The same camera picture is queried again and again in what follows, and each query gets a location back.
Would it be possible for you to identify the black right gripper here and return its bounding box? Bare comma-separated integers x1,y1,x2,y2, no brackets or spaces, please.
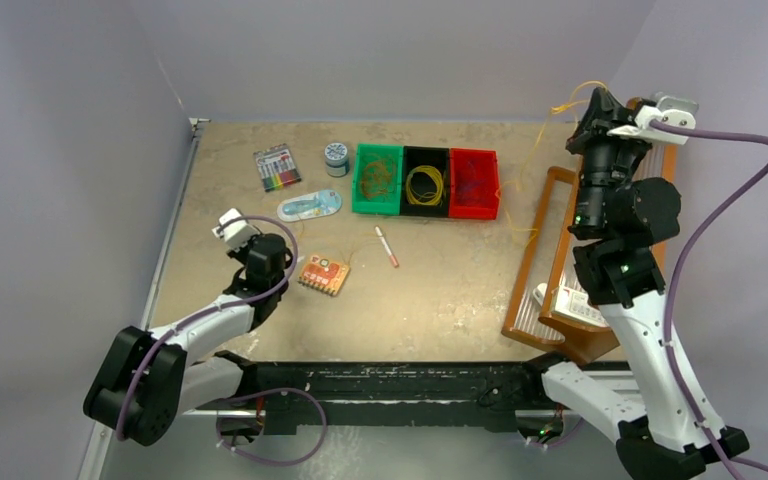
564,87,654,233

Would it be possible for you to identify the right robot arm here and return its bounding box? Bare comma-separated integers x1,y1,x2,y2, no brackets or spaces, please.
521,86,750,479

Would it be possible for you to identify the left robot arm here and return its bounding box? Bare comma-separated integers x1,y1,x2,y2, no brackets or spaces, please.
82,233,298,446

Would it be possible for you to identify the orange spiral notebook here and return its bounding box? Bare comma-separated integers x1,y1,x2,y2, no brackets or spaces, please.
297,255,350,297

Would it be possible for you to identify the correction tape blister pack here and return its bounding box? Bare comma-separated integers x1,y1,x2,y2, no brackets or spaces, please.
276,189,343,222

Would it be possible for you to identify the marker pen set pack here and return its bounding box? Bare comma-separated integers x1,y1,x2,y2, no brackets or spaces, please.
253,143,302,192

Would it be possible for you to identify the white orange marker pen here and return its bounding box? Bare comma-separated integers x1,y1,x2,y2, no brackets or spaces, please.
374,225,400,268

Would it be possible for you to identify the round paint jar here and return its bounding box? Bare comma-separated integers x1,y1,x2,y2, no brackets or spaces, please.
323,142,350,178

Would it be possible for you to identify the red plastic bin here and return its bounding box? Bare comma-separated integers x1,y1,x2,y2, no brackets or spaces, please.
448,148,500,220

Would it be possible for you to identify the green plastic bin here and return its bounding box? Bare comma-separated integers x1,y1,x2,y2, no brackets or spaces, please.
351,143,403,216

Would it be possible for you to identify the wooden rack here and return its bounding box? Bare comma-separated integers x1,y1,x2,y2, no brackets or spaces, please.
499,97,680,366

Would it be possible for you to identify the black plastic bin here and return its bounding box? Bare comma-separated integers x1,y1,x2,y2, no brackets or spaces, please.
400,146,450,218

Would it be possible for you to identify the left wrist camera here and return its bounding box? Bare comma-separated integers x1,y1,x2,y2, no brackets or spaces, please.
212,208,262,254

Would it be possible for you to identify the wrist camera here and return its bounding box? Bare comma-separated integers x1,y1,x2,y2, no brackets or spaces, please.
212,208,262,254
607,92,699,146

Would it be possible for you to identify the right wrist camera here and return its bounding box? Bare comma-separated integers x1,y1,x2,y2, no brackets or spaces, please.
607,92,699,146

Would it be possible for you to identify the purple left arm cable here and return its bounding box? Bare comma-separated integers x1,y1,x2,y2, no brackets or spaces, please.
114,215,300,443

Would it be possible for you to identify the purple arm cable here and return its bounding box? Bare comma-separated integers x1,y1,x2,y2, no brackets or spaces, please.
526,119,768,480
114,215,300,443

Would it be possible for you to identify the coiled yellow cable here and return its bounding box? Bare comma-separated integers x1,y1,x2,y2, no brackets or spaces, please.
405,165,446,207

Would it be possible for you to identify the aluminium table edge rail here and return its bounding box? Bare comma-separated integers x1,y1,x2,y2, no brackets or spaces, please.
77,118,211,480

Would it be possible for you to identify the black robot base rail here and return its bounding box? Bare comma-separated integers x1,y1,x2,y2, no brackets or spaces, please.
197,354,581,440

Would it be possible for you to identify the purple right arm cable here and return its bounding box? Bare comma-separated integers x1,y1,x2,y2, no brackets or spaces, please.
526,119,768,480

